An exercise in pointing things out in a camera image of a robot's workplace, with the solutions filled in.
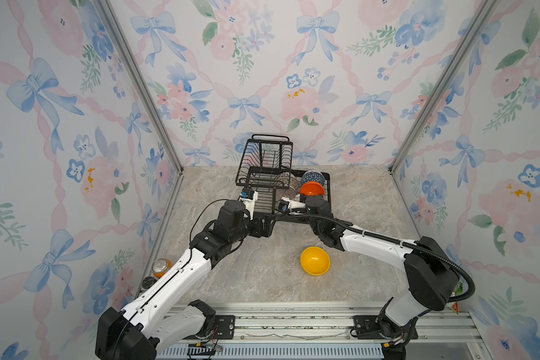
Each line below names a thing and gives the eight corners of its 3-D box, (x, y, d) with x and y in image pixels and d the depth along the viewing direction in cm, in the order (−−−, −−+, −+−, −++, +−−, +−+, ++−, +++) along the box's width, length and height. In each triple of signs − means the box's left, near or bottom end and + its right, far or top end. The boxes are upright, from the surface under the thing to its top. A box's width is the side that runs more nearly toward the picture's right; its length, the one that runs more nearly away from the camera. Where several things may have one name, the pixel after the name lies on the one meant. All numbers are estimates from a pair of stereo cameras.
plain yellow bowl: (301, 277, 86) (302, 272, 82) (299, 252, 93) (300, 246, 89) (329, 277, 87) (332, 272, 82) (325, 252, 93) (328, 246, 89)
